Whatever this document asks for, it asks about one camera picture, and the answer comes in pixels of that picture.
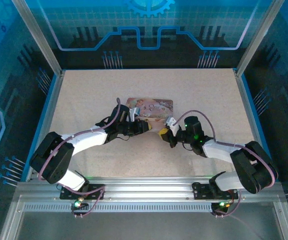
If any left base connector board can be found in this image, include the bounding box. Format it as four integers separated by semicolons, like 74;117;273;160
71;198;89;213

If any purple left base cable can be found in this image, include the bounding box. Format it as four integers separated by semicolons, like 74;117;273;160
58;184;106;220

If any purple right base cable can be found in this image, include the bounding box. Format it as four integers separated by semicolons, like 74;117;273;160
212;189;242;218

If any base connector board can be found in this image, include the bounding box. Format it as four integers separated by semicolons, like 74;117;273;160
212;201;231;213
71;198;89;213

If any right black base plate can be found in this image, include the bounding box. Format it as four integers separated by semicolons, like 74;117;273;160
192;181;239;201

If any slotted grey cable duct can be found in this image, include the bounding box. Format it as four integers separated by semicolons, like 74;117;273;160
22;202;234;213

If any aluminium mounting rail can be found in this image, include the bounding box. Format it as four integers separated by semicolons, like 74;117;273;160
17;176;283;201

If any aluminium frame post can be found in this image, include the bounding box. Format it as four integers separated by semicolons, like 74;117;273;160
11;0;64;77
236;0;286;73

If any illustrated pink placemat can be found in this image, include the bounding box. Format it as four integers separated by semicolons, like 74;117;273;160
125;97;174;125

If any aluminium table side rail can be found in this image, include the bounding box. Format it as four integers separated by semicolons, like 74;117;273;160
233;67;279;182
25;69;66;181

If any right base connector board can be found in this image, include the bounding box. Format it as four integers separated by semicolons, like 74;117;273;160
212;201;231;213

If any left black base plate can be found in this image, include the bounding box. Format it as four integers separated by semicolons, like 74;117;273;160
59;183;106;201

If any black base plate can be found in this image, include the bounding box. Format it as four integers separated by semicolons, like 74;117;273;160
59;183;106;201
192;181;239;201

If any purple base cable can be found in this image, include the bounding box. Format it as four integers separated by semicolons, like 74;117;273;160
212;189;242;218
58;184;106;220

